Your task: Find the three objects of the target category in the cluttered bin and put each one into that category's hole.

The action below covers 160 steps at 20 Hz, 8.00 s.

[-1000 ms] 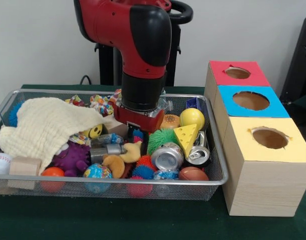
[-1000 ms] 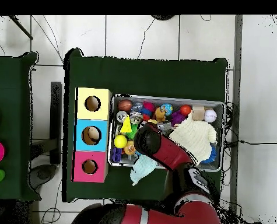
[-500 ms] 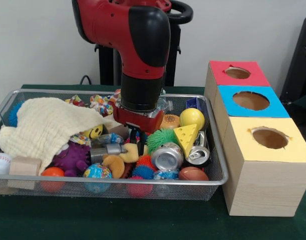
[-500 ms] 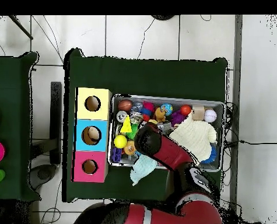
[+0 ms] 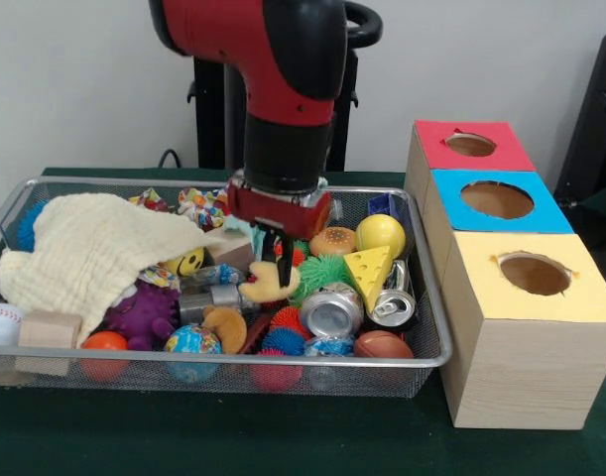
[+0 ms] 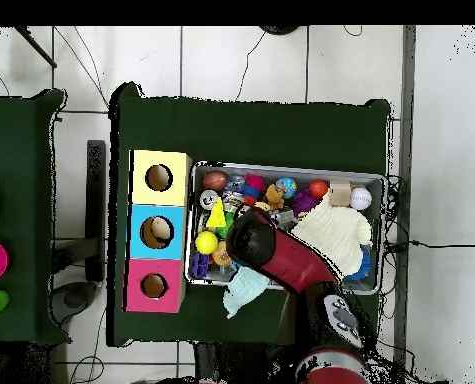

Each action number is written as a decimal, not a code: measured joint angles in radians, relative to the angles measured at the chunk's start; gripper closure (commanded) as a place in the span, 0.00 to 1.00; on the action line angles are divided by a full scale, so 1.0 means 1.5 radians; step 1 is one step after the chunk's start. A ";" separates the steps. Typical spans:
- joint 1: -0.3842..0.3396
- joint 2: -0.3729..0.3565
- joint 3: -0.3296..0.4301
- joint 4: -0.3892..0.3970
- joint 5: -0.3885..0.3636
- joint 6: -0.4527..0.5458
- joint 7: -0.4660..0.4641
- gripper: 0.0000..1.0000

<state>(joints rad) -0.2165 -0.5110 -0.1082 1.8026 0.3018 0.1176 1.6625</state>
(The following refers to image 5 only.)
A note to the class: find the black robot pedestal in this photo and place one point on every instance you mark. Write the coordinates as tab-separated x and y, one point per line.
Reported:
208	124

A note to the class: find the brown toy football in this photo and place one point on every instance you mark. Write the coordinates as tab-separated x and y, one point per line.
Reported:
382	344

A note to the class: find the green spiky ball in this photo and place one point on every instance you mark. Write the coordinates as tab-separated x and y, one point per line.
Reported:
322	273

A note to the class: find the crushed silver can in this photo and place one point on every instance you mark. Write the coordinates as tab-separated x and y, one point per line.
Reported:
329	312

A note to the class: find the yellow cheese wedge toy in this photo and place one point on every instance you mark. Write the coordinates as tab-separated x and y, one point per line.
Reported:
367	273

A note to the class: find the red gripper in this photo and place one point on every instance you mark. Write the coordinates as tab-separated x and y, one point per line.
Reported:
278	215

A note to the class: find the globe print ball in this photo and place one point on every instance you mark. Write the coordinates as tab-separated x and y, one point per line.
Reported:
193	341

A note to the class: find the white baseball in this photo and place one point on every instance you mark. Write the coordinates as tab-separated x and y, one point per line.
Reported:
2	324

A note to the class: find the silver mesh bin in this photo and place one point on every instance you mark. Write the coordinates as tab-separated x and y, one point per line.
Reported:
382	382

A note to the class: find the yellow ball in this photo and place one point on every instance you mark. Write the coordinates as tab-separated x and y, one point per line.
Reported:
379	235

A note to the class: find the wooden box with three holes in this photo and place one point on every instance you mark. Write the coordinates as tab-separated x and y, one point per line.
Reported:
521	367

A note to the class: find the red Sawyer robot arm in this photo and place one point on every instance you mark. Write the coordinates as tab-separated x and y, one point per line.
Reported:
263	59

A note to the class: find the cream waffle cloth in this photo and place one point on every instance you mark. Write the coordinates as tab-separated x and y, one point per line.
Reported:
94	248

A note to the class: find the toy hamburger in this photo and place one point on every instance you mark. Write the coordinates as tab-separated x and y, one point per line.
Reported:
334	241

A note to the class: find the black upright panel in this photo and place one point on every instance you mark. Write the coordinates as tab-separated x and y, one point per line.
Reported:
595	124

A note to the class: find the light blue waffle cloth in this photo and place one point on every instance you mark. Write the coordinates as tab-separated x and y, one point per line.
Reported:
257	243

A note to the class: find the yellow plush toy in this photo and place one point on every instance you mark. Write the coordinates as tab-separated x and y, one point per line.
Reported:
263	290

